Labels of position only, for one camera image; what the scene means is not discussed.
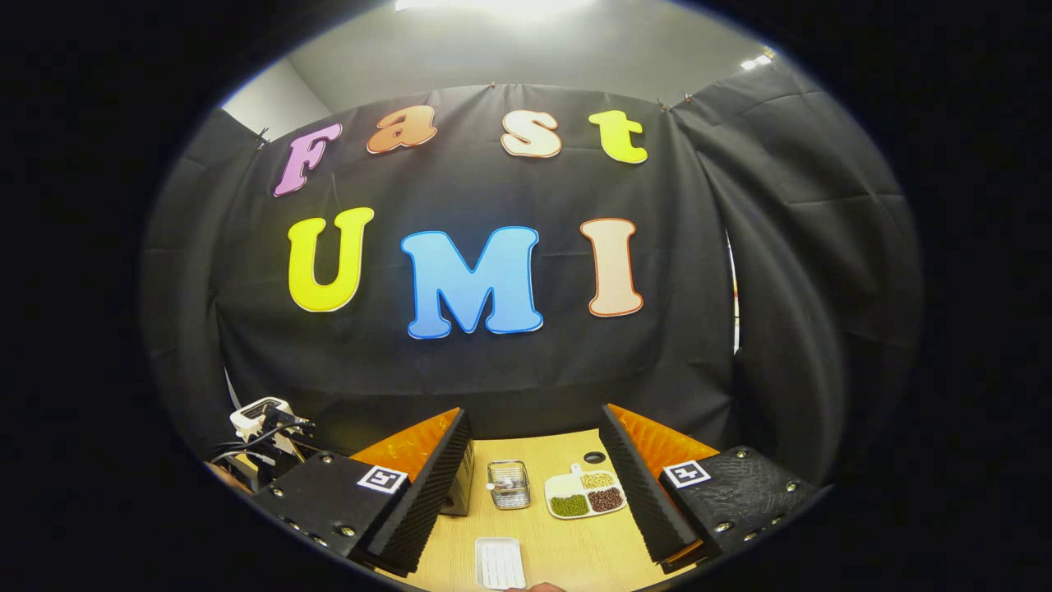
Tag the white toaster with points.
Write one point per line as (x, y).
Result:
(251, 415)

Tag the black electric oven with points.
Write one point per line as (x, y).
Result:
(460, 485)

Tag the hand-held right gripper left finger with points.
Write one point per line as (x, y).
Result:
(427, 501)

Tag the black backdrop cloth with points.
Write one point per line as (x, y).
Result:
(493, 362)

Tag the ceiling light panel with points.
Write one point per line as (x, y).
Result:
(756, 59)

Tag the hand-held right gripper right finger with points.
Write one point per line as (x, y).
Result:
(641, 493)

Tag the white divided plate of beans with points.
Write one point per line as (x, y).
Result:
(585, 493)

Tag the clear glass container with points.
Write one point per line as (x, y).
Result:
(509, 485)

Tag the white rectangular tray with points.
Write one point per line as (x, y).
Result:
(500, 563)

